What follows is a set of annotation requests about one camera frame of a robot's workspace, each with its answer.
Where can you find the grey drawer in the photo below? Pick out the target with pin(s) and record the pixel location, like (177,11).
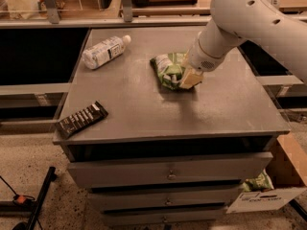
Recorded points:
(163,216)
(139,199)
(166,170)

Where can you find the dark rxbar chocolate bar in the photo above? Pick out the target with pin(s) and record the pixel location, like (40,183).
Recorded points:
(81,120)

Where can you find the bottom grey drawer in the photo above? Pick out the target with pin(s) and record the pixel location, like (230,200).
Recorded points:
(163,216)

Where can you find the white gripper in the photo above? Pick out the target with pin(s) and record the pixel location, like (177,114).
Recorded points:
(200,58)

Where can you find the green bag in box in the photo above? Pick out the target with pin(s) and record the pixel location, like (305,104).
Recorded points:
(261,183)

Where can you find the clear plastic water bottle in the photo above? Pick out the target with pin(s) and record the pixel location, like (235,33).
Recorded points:
(105,51)

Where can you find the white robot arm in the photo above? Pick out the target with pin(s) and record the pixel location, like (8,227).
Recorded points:
(235,21)

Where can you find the top grey drawer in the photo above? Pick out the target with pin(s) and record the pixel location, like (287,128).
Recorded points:
(166,170)

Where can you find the cardboard box with flap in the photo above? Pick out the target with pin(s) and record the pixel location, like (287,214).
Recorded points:
(287,173)

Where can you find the grey drawer cabinet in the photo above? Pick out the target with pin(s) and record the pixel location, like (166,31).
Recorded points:
(229,112)

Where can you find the black stand leg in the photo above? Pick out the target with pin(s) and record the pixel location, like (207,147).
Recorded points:
(37,204)

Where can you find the green jalapeno chip bag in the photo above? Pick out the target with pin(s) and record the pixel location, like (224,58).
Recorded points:
(169,69)

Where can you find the middle grey drawer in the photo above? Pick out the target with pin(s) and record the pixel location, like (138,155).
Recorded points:
(139,199)

